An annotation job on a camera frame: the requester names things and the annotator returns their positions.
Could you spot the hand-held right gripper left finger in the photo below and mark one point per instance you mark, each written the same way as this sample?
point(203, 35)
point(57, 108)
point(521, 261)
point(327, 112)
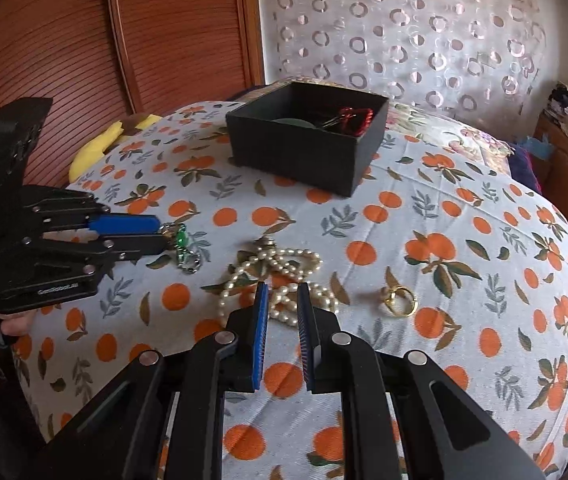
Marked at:
point(261, 335)

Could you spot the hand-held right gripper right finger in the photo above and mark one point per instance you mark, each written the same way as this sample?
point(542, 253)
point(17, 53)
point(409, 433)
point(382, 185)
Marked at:
point(306, 340)

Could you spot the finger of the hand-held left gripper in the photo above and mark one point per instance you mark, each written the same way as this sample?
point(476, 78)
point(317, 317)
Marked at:
point(138, 246)
point(123, 224)

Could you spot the black cardboard box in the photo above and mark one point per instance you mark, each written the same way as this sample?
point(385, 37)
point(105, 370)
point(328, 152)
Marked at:
point(304, 155)

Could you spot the pale green jade bangle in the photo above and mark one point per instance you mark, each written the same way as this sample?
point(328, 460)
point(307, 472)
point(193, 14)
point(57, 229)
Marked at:
point(291, 121)

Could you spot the silver metal bangle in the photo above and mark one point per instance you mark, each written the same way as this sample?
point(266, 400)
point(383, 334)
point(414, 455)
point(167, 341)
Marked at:
point(332, 121)

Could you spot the person's left hand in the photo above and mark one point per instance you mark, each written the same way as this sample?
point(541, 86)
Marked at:
point(16, 321)

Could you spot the yellow plush toy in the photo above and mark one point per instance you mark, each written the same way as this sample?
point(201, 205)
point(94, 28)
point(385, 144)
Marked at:
point(93, 155)

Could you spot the orange fruit print sheet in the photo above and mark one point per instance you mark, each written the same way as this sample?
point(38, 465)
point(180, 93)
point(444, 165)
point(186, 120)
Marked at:
point(414, 270)

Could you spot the red-brown wooden wardrobe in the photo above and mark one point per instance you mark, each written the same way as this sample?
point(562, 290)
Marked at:
point(113, 35)

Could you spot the dark blue blanket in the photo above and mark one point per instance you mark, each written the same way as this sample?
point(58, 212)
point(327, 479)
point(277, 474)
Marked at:
point(524, 170)

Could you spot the light blue cloth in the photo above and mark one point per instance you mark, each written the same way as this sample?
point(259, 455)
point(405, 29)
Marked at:
point(536, 147)

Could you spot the circle patterned sheer curtain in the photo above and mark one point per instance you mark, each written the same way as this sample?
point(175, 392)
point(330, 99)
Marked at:
point(404, 30)

